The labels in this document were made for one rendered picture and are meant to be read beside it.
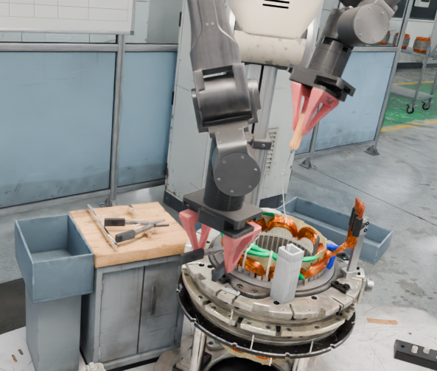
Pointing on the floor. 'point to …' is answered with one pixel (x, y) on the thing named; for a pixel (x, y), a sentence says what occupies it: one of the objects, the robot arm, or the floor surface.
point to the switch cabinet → (183, 126)
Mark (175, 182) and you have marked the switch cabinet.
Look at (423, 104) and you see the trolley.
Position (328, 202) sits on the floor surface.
